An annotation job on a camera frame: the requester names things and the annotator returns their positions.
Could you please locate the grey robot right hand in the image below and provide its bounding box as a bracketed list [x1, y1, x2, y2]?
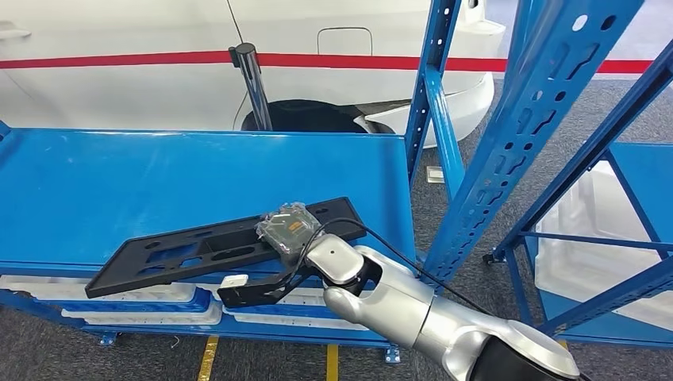
[255, 202, 323, 256]

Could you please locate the black plastic panel part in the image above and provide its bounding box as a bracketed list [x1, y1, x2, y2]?
[85, 197, 367, 300]

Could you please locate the blue metal shelf rack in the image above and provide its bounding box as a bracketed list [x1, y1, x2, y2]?
[483, 39, 673, 351]
[0, 0, 645, 365]

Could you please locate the blue plastic bin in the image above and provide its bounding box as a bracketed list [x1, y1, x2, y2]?
[44, 287, 213, 315]
[223, 303, 340, 321]

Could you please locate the yellow floor tape square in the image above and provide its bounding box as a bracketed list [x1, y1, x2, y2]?
[196, 335, 340, 381]

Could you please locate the white car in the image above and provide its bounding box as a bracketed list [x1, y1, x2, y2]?
[0, 0, 507, 149]

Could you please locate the red barrier belt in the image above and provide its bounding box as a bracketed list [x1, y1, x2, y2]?
[0, 49, 654, 75]

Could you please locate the black camera bracket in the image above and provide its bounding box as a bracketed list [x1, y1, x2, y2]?
[217, 261, 317, 310]

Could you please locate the chrome barrier post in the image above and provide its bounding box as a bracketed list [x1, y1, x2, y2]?
[228, 41, 275, 133]

